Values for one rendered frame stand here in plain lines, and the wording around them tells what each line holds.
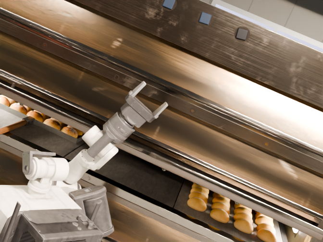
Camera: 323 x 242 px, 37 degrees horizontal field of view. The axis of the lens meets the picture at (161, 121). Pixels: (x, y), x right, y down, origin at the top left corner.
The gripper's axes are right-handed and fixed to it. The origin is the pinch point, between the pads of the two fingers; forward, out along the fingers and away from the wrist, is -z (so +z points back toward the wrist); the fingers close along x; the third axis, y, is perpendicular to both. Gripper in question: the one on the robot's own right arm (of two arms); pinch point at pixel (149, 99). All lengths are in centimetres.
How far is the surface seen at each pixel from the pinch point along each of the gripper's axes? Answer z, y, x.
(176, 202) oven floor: 37, 46, -68
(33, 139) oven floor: 68, 72, -2
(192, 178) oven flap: 16, 22, -48
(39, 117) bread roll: 67, 98, -3
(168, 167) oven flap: 21, 26, -39
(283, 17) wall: -98, 312, -159
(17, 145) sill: 72, 64, 4
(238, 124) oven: -12, 35, -51
